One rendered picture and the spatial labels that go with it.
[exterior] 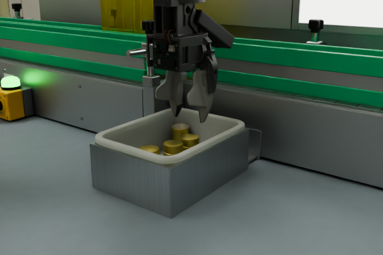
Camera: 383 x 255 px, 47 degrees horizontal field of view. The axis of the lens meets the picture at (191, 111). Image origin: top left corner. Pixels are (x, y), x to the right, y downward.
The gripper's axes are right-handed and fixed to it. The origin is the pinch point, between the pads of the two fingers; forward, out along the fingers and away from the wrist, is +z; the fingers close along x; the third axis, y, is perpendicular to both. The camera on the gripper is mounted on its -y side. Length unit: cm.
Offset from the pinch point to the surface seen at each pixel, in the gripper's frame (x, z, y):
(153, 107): -11.1, 1.7, -2.0
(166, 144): -0.7, 4.6, 5.9
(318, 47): 13.6, -10.0, -21.2
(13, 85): -53, 2, 3
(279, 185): 15.7, 11.1, -4.0
